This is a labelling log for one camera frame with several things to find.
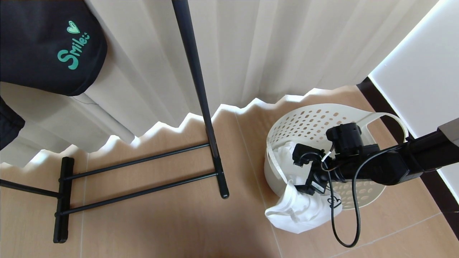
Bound white curtain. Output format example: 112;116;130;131
0;0;440;169

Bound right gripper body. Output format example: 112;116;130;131
297;153;410;196

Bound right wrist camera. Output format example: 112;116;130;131
292;143;325;167

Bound white laundry basket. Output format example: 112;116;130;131
264;103;409;211

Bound black clothes rack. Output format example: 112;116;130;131
0;0;230;244

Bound black shorts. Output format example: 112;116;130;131
0;0;108;151

